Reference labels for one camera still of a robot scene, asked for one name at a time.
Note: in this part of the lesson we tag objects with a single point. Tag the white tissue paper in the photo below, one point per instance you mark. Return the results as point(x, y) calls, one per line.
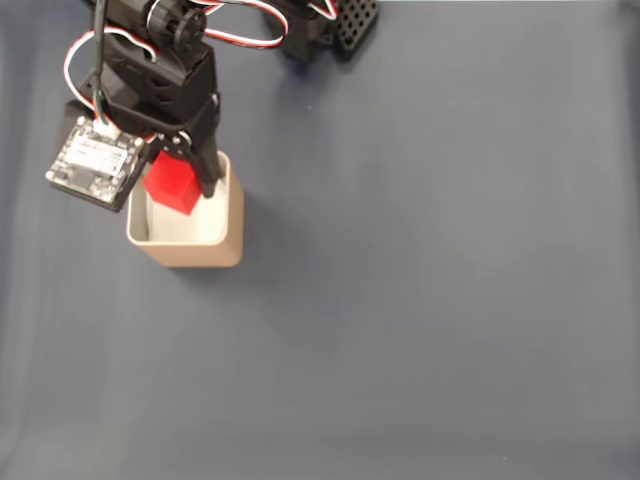
point(200, 225)

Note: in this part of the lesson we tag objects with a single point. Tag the red cube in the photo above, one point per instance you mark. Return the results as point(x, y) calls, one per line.
point(170, 185)

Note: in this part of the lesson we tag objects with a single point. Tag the camera circuit board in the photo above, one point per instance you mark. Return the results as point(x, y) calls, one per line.
point(95, 160)

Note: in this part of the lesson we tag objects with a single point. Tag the gold metal square box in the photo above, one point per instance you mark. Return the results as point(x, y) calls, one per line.
point(200, 252)

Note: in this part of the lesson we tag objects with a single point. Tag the dark blue table mat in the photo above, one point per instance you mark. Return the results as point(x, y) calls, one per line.
point(400, 300)

